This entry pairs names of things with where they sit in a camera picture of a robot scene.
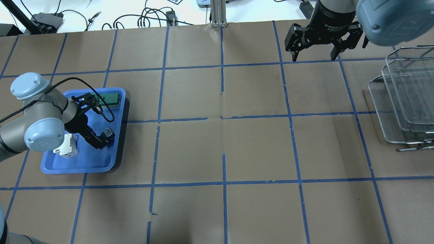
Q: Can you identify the white circuit breaker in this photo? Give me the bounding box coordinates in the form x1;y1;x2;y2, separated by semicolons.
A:
53;134;78;158

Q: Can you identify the blue plastic tray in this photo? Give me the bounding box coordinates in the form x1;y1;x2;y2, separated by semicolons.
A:
40;87;129;174

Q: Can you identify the black power adapter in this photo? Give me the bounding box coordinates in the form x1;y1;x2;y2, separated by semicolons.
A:
165;10;178;26

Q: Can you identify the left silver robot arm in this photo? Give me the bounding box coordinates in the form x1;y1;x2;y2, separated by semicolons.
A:
0;72;115;161

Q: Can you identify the red emergency stop button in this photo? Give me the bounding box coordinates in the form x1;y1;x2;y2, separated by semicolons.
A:
100;127;115;143

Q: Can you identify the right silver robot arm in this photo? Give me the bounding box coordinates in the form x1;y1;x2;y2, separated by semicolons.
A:
284;0;434;61

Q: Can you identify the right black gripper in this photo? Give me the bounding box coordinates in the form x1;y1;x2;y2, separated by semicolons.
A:
285;7;363;62

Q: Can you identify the silver wire mesh shelf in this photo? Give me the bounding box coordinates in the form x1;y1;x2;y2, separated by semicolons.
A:
368;45;434;151

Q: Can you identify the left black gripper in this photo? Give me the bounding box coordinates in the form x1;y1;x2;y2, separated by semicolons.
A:
64;95;108;149

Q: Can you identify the green terminal block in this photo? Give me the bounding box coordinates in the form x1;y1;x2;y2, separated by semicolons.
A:
94;93;121;106

